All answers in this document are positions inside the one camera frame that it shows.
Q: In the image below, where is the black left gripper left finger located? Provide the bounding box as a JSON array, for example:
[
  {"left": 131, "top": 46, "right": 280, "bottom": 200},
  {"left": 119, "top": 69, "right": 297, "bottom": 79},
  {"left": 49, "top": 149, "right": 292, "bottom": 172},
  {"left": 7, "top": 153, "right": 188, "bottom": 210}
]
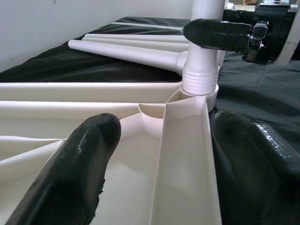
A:
[{"left": 4, "top": 112, "right": 122, "bottom": 225}]

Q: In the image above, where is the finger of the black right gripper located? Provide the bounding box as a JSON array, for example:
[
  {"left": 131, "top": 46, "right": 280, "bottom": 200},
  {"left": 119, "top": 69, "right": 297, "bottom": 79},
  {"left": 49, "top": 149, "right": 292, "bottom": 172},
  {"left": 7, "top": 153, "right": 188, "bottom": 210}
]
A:
[{"left": 183, "top": 18, "right": 253, "bottom": 52}]

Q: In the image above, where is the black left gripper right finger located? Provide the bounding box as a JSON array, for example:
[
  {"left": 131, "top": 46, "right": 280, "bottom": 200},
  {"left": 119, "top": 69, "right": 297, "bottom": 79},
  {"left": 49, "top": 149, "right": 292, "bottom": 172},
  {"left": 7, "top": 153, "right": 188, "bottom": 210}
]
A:
[{"left": 211, "top": 109, "right": 300, "bottom": 225}]

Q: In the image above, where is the white plastic table top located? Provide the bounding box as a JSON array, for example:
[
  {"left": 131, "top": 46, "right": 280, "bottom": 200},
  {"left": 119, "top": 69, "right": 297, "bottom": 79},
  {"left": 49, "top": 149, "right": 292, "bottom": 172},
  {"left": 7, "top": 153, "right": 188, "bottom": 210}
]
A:
[{"left": 0, "top": 81, "right": 223, "bottom": 225}]

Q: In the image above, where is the white tape strip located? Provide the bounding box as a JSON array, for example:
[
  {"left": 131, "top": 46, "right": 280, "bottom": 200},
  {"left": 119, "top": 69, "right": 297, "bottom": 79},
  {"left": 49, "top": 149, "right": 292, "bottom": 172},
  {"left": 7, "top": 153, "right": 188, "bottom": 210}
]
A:
[{"left": 112, "top": 22, "right": 187, "bottom": 30}]

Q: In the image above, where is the black tablecloth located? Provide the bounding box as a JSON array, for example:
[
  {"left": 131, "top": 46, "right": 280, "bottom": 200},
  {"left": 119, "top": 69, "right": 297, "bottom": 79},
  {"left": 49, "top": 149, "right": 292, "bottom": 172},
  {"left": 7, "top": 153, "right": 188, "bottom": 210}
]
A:
[{"left": 0, "top": 15, "right": 300, "bottom": 225}]

